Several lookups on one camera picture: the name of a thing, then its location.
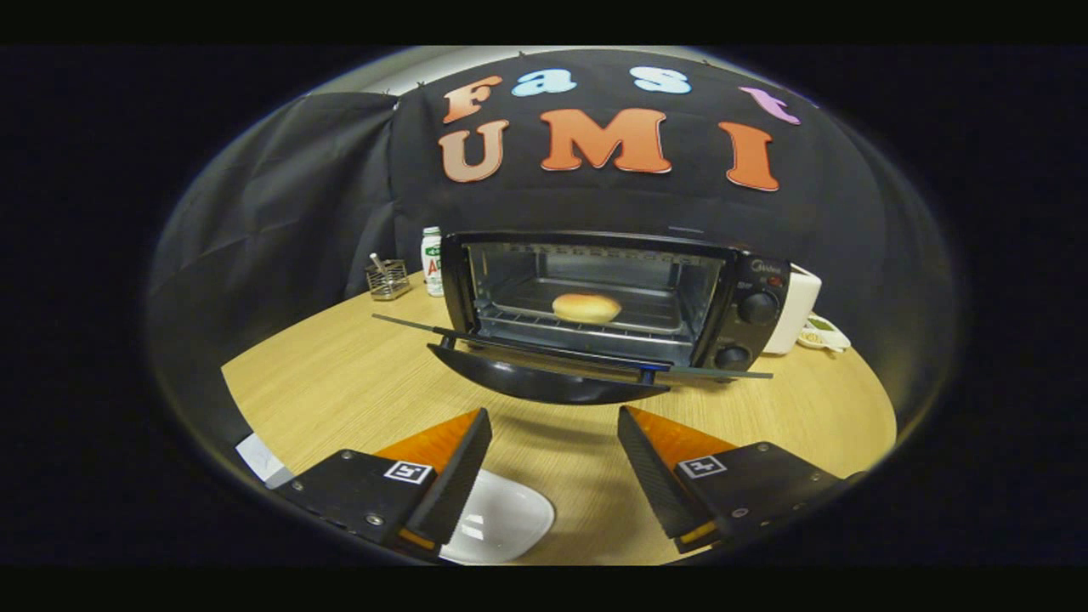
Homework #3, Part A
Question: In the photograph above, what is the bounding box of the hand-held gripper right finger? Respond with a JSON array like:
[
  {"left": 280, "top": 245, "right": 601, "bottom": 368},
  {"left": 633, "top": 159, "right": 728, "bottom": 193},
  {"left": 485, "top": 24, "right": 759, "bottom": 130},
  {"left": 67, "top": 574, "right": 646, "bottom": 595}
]
[{"left": 617, "top": 405, "right": 868, "bottom": 555}]

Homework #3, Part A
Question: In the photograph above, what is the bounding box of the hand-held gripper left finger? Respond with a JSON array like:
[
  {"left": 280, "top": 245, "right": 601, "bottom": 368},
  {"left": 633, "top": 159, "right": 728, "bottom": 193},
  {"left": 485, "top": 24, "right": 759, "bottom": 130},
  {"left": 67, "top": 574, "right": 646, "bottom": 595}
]
[{"left": 276, "top": 407, "right": 494, "bottom": 562}]

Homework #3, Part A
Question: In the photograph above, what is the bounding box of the black toaster oven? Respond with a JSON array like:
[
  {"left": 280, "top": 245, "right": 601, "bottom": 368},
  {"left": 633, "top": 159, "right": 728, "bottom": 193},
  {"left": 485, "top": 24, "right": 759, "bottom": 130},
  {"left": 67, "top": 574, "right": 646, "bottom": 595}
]
[{"left": 371, "top": 229, "right": 793, "bottom": 405}]

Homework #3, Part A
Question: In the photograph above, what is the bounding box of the round bread bun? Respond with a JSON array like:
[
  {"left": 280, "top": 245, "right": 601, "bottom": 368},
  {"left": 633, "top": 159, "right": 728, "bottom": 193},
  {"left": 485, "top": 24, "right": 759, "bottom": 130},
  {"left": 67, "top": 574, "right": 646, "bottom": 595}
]
[{"left": 552, "top": 292, "right": 623, "bottom": 325}]

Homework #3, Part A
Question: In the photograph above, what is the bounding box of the white toaster appliance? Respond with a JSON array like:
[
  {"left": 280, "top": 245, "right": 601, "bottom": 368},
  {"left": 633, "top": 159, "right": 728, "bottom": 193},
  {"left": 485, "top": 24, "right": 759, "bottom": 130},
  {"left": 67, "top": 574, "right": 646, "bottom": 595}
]
[{"left": 762, "top": 263, "right": 824, "bottom": 355}]

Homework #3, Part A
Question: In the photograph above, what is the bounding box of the white plate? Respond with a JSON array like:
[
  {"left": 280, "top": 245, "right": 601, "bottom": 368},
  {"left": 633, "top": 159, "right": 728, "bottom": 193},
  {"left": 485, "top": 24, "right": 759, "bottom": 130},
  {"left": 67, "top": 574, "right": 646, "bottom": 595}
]
[{"left": 438, "top": 467, "right": 556, "bottom": 566}]

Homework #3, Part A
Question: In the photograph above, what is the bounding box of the white paper card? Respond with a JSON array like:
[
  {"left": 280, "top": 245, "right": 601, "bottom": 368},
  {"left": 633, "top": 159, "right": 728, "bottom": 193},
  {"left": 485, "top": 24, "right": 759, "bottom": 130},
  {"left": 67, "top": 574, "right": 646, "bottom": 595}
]
[{"left": 235, "top": 433, "right": 296, "bottom": 490}]

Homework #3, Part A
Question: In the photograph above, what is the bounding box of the white bottle with green label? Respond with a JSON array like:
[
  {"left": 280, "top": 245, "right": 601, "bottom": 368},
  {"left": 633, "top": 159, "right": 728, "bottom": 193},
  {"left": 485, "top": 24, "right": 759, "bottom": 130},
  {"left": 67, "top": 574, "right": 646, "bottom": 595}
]
[{"left": 421, "top": 226, "right": 445, "bottom": 298}]

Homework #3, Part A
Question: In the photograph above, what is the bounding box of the white divided condiment dish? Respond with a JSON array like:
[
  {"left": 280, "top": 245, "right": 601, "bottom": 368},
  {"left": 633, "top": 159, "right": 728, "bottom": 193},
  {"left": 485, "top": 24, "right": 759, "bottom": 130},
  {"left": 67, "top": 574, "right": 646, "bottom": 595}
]
[{"left": 797, "top": 314, "right": 852, "bottom": 354}]

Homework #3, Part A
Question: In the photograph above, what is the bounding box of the black backdrop cloth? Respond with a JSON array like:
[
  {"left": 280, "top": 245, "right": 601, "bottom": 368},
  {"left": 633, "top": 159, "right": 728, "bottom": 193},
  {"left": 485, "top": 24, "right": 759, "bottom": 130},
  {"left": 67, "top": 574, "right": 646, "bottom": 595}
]
[{"left": 146, "top": 48, "right": 961, "bottom": 443}]

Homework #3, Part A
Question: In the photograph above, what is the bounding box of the wire mesh utensil holder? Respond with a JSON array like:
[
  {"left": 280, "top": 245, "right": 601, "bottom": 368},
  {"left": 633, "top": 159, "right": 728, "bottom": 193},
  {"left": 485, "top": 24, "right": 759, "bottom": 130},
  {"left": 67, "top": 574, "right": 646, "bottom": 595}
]
[{"left": 365, "top": 252, "right": 413, "bottom": 302}]

